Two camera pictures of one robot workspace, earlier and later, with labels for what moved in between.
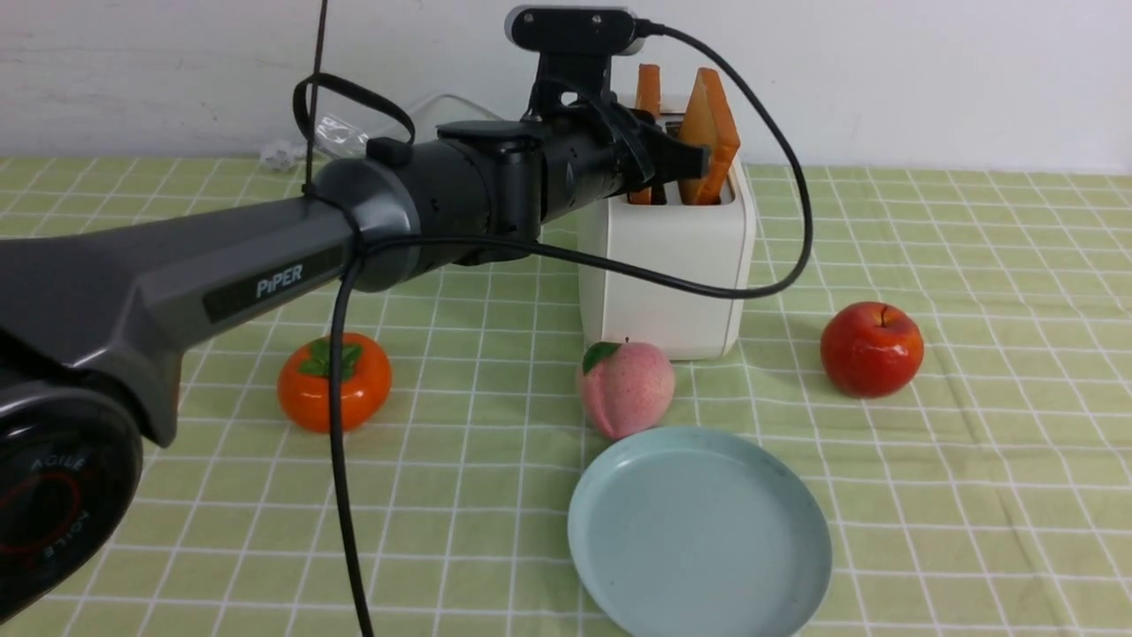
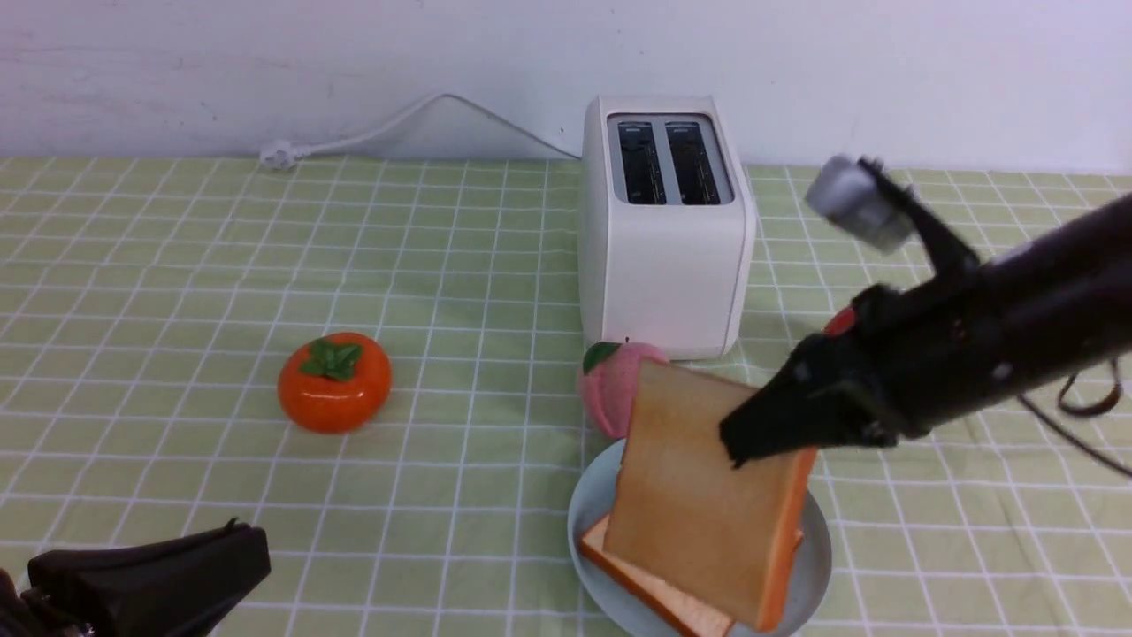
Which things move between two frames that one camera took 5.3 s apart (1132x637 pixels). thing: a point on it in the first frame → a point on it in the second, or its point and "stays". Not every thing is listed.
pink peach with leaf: (625, 387) stays
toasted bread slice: (708, 121) → (682, 518)
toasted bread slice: (647, 98) → (663, 601)
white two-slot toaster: (713, 241) stays
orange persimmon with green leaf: (303, 383) stays
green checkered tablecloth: (941, 356) stays
